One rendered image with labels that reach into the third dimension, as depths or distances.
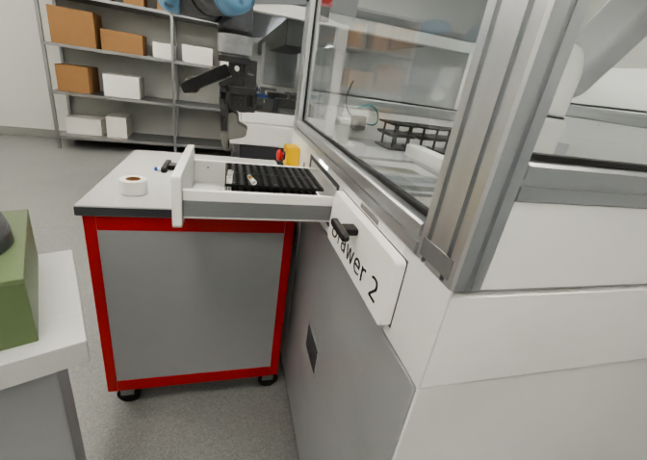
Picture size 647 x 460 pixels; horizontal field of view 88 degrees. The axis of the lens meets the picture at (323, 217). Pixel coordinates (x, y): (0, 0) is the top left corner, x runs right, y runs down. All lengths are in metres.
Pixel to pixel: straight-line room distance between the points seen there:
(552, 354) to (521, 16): 0.43
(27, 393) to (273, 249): 0.64
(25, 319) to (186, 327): 0.69
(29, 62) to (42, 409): 4.83
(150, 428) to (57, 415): 0.72
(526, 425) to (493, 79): 0.53
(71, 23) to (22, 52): 0.85
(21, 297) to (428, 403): 0.53
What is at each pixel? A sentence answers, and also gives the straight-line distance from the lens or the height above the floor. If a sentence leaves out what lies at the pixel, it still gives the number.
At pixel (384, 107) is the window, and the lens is 0.60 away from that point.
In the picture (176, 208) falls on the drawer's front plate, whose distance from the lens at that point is 0.71.
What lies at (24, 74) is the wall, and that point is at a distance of 5.36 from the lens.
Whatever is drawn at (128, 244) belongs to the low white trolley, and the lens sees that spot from 1.07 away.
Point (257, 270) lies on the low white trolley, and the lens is 1.09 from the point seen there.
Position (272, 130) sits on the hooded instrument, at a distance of 1.63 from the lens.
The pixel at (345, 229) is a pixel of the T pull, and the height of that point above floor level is 0.91.
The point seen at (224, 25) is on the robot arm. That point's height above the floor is 1.21.
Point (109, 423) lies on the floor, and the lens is 1.47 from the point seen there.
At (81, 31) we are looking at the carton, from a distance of 4.69.
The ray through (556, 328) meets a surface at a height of 0.88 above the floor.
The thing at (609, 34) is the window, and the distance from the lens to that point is 0.43.
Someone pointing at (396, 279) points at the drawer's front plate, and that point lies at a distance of 0.47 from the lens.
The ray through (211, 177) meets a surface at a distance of 0.96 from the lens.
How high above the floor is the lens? 1.14
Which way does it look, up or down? 22 degrees down
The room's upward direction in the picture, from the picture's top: 9 degrees clockwise
